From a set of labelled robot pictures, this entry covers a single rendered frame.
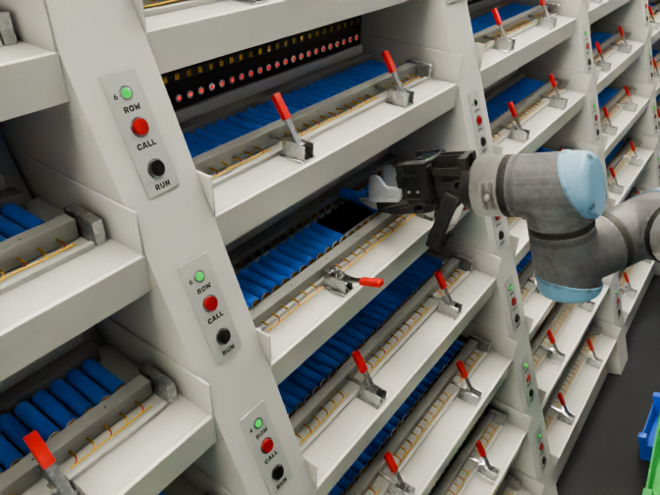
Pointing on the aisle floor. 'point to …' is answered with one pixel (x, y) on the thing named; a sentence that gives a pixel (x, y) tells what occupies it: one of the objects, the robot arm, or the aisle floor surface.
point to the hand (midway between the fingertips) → (370, 199)
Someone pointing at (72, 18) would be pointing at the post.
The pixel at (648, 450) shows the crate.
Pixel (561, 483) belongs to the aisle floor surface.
